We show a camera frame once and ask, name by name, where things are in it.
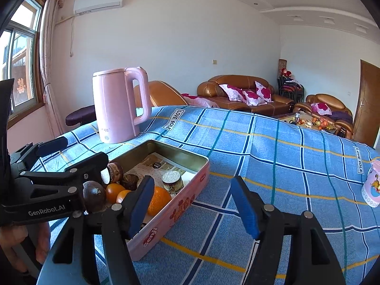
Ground pink floral cloth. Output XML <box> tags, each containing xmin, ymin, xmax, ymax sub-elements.
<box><xmin>181</xmin><ymin>93</ymin><xmax>220</xmax><ymax>108</ymax></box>

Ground layered dessert jar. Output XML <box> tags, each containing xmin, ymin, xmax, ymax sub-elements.
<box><xmin>162</xmin><ymin>171</ymin><xmax>184</xmax><ymax>195</ymax></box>

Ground pink curtain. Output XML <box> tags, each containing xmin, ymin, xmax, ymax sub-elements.
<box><xmin>38</xmin><ymin>0</ymin><xmax>75</xmax><ymax>138</ymax></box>

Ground white air conditioner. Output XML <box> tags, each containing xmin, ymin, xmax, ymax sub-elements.
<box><xmin>73</xmin><ymin>0</ymin><xmax>124</xmax><ymax>15</ymax></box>

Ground layered cake roll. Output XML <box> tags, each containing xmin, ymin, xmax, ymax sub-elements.
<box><xmin>102</xmin><ymin>162</ymin><xmax>124</xmax><ymax>185</ymax></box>

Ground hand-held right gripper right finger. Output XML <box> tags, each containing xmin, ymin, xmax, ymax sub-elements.
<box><xmin>230</xmin><ymin>175</ymin><xmax>346</xmax><ymax>285</ymax></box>

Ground blue plaid tablecloth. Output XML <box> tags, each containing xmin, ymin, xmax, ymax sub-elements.
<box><xmin>30</xmin><ymin>104</ymin><xmax>380</xmax><ymax>285</ymax></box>

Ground dark brown swirled pastry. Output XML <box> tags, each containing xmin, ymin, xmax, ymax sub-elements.
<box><xmin>120</xmin><ymin>174</ymin><xmax>139</xmax><ymax>191</ymax></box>

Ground brown leather sofa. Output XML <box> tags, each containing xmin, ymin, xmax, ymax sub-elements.
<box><xmin>197</xmin><ymin>75</ymin><xmax>294</xmax><ymax>117</ymax></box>

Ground person's left hand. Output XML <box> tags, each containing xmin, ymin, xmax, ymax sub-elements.
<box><xmin>0</xmin><ymin>223</ymin><xmax>52</xmax><ymax>280</ymax></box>

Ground printed paper leaflet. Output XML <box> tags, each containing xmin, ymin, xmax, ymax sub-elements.
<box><xmin>125</xmin><ymin>152</ymin><xmax>198</xmax><ymax>193</ymax></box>

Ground brown leather recliner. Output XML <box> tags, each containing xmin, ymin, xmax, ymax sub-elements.
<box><xmin>133</xmin><ymin>81</ymin><xmax>189</xmax><ymax>109</ymax></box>

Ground stack of dark chairs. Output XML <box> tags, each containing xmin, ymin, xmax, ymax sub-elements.
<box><xmin>277</xmin><ymin>77</ymin><xmax>305</xmax><ymax>103</ymax></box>

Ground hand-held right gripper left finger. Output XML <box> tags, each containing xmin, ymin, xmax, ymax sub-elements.
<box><xmin>52</xmin><ymin>176</ymin><xmax>155</xmax><ymax>285</ymax></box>

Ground window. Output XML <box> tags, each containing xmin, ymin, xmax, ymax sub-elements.
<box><xmin>0</xmin><ymin>0</ymin><xmax>45</xmax><ymax>119</ymax></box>

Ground pink electric kettle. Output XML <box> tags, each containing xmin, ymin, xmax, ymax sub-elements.
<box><xmin>92</xmin><ymin>67</ymin><xmax>152</xmax><ymax>144</ymax></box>

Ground purple blanket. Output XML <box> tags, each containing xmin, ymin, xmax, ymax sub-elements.
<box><xmin>331</xmin><ymin>111</ymin><xmax>353</xmax><ymax>123</ymax></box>

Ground pink tin box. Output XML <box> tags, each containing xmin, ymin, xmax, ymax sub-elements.
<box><xmin>108</xmin><ymin>139</ymin><xmax>210</xmax><ymax>262</ymax></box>

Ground large orange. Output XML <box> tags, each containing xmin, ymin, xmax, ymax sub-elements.
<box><xmin>106</xmin><ymin>183</ymin><xmax>126</xmax><ymax>204</ymax></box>

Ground dark purple stool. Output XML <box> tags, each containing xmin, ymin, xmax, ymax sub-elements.
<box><xmin>65</xmin><ymin>104</ymin><xmax>97</xmax><ymax>127</ymax></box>

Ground purple round fruit with stem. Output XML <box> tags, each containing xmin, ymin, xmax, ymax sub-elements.
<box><xmin>82</xmin><ymin>180</ymin><xmax>107</xmax><ymax>213</ymax></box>

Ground coffee table with fruit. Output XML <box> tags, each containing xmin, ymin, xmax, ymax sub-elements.
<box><xmin>277</xmin><ymin>110</ymin><xmax>342</xmax><ymax>135</ymax></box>

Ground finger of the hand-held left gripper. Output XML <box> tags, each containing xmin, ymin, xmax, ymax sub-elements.
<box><xmin>16</xmin><ymin>152</ymin><xmax>109</xmax><ymax>198</ymax></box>
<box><xmin>9</xmin><ymin>137</ymin><xmax>68</xmax><ymax>173</ymax></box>

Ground white red floral pillow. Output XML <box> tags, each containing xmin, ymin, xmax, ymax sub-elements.
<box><xmin>242</xmin><ymin>90</ymin><xmax>268</xmax><ymax>106</ymax></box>
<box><xmin>255</xmin><ymin>81</ymin><xmax>274</xmax><ymax>103</ymax></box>
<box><xmin>219</xmin><ymin>84</ymin><xmax>248</xmax><ymax>102</ymax></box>
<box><xmin>310</xmin><ymin>102</ymin><xmax>332</xmax><ymax>116</ymax></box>

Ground brown leather armchair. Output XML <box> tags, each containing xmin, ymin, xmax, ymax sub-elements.
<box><xmin>294</xmin><ymin>93</ymin><xmax>354</xmax><ymax>138</ymax></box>

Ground brown wooden door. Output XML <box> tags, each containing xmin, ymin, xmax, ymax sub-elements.
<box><xmin>352</xmin><ymin>59</ymin><xmax>380</xmax><ymax>149</ymax></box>

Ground pink cartoon cup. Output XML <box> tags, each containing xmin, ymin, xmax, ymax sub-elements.
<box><xmin>361</xmin><ymin>159</ymin><xmax>380</xmax><ymax>208</ymax></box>

